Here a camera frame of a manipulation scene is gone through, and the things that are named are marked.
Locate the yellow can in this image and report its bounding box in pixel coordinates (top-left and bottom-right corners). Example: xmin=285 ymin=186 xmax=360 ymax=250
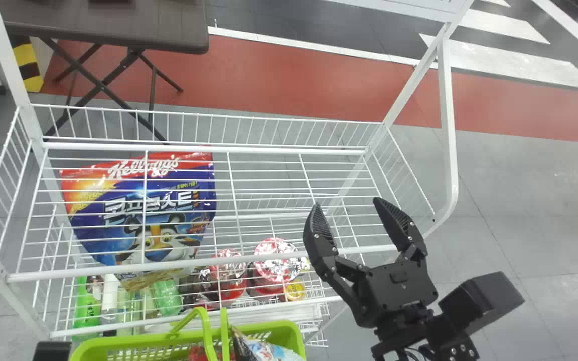
xmin=284 ymin=282 xmax=306 ymax=301

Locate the dark side table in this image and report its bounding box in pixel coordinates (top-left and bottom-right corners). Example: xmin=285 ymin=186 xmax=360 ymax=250
xmin=0 ymin=0 xmax=210 ymax=142

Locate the white snack packet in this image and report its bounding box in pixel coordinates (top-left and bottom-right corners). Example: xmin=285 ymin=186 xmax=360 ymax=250
xmin=245 ymin=340 xmax=306 ymax=361

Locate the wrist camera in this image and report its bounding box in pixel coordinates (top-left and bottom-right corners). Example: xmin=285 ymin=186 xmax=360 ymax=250
xmin=32 ymin=341 xmax=72 ymax=361
xmin=437 ymin=271 xmax=526 ymax=338

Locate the green basket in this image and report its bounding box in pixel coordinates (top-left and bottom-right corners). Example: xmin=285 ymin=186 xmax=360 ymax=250
xmin=68 ymin=306 xmax=307 ymax=361

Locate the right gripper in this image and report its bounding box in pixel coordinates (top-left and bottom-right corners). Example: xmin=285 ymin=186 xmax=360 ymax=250
xmin=303 ymin=197 xmax=439 ymax=329

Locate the white bottle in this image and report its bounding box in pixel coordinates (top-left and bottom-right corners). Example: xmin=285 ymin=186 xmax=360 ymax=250
xmin=101 ymin=274 xmax=120 ymax=322

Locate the blue cereal bag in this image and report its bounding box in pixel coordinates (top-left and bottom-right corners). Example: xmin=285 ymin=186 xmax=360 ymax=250
xmin=59 ymin=151 xmax=217 ymax=267

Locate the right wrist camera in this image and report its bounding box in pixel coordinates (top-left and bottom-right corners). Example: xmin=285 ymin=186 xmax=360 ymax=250
xmin=437 ymin=271 xmax=526 ymax=338

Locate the yellow black striped post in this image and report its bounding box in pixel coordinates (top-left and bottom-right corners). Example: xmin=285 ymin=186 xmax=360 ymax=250
xmin=10 ymin=42 xmax=45 ymax=94

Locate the red noodle cup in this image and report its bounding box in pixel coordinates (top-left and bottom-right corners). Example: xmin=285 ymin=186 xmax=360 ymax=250
xmin=247 ymin=238 xmax=311 ymax=302
xmin=207 ymin=248 xmax=248 ymax=302

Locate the white wire rack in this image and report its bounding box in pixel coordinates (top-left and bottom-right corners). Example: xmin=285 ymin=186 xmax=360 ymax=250
xmin=0 ymin=0 xmax=475 ymax=347

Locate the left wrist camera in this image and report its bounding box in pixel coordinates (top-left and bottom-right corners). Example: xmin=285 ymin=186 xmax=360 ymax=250
xmin=32 ymin=341 xmax=72 ymax=361

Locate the red snack packet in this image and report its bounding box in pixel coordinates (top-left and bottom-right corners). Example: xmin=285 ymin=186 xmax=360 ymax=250
xmin=188 ymin=345 xmax=220 ymax=361

